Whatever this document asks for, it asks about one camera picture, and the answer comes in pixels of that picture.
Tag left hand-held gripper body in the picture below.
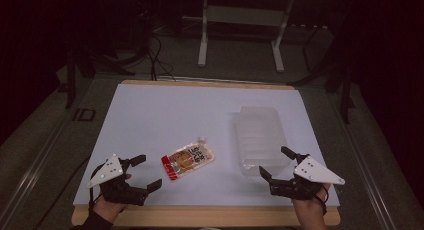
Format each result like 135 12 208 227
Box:
87 153 150 207

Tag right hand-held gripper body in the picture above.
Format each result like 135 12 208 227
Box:
269 153 346 201

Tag clear plastic container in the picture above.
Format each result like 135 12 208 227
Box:
233 105 292 177

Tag clear snack pouch red edge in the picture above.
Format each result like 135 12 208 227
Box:
161 136 216 182

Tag person's right hand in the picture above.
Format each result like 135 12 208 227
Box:
292 182 332 228

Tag person's left hand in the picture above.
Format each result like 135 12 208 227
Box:
92 173 133 224

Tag white table sheet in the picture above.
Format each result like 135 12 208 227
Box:
72 83 341 208

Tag dark stand with legs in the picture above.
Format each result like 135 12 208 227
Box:
288 26 356 125

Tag black stand legs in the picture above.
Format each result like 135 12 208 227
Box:
57 46 137 110

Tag white metal stand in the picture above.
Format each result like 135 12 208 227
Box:
197 0 296 74

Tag black wrist strap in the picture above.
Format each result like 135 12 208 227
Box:
312 185 330 216

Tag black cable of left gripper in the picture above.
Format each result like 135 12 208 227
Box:
87 162 105 214

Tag black floor cables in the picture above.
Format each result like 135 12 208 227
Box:
145 33 178 82

